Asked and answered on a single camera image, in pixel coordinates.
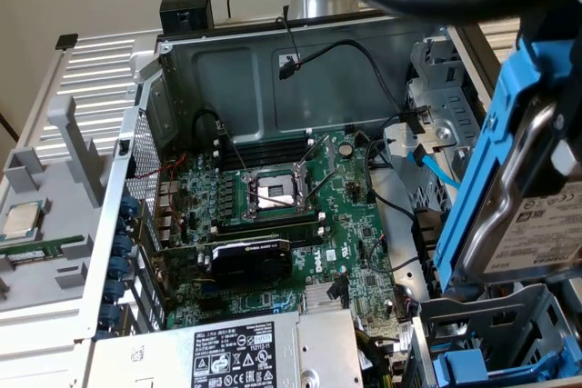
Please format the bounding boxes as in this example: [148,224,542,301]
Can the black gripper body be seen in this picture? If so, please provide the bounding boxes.
[568,0,582,51]

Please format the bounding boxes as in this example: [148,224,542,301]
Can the hard disk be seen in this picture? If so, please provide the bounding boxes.
[434,37,582,301]

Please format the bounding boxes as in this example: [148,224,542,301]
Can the empty blue disk carrier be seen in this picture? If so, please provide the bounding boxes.
[431,328,582,388]

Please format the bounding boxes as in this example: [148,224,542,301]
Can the grey metal drive cage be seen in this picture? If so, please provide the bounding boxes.
[404,37,499,189]

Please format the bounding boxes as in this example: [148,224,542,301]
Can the black plastic fan shroud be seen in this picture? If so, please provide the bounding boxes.
[411,205,449,303]

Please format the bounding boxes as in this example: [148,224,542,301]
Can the metal socket cover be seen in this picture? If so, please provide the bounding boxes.
[295,133,338,176]

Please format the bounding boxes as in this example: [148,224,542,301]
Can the green motherboard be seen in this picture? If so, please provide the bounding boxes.
[154,128,422,351]

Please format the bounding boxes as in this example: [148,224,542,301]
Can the metal locking lever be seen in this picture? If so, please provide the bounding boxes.
[302,168,331,205]
[216,120,250,178]

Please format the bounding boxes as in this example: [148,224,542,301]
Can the black RAM slot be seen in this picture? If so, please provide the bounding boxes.
[217,137,315,155]
[211,213,326,230]
[213,224,326,246]
[213,149,315,170]

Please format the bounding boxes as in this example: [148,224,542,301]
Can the CPU socket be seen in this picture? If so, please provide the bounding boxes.
[239,163,319,222]

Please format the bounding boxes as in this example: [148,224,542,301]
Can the silver finned heat sink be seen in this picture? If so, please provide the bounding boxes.
[303,285,352,314]

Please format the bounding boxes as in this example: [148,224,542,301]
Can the open PC case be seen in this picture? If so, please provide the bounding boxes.
[72,0,582,388]

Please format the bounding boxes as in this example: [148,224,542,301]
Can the black graphics card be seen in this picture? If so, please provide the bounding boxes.
[152,235,295,289]

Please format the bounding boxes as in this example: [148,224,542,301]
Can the black box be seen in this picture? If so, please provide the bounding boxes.
[159,0,215,35]

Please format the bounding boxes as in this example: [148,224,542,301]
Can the silver power supply unit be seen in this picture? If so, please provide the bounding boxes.
[89,309,365,388]

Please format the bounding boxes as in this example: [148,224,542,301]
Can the grey parts rack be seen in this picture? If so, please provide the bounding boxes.
[0,95,115,316]

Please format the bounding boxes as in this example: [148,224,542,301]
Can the green RAM stick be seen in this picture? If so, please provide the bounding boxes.
[0,235,85,264]

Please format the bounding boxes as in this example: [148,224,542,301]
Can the silver CPU chip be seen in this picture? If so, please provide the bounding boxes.
[2,199,49,242]

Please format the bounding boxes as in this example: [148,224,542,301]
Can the blue SATA wire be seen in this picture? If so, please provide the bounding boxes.
[408,144,463,189]

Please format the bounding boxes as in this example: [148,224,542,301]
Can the thin black red-tipped wire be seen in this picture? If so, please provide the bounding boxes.
[366,233,422,272]

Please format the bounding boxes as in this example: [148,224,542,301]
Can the thin black tied wire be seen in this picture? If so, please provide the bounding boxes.
[275,5,305,70]

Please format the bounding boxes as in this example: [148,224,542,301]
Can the black cable with connector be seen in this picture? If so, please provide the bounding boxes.
[276,39,431,134]

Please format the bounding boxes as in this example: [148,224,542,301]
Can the black angled connector cable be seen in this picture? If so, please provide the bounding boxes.
[326,274,350,310]

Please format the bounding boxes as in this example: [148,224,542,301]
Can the yellow black sleeved wires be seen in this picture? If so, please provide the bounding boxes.
[356,331,404,388]

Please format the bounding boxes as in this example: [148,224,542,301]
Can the black looped cable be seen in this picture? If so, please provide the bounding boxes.
[193,108,229,153]

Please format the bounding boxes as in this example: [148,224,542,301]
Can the thin red wire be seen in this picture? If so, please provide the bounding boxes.
[135,154,188,230]

